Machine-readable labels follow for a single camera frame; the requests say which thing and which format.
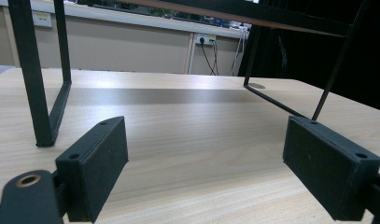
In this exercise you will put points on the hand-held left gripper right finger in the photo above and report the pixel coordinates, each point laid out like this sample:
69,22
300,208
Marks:
324,168

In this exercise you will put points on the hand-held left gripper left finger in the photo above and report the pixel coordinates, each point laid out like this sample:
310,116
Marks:
94,168

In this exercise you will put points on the black two-tier metal rack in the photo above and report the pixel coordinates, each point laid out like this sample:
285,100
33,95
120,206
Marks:
38,102

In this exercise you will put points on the black curtain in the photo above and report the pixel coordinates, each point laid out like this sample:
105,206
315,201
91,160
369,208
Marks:
306,46

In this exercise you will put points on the white upright post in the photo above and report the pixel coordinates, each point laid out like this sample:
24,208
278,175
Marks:
190,53

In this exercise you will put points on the white wall ledge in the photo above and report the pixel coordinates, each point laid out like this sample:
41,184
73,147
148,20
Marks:
122,18

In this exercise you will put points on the white wall plate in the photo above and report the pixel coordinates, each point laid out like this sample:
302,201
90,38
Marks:
42,19

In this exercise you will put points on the white wall socket with plugs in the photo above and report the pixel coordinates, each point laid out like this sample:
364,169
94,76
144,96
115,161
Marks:
205,39

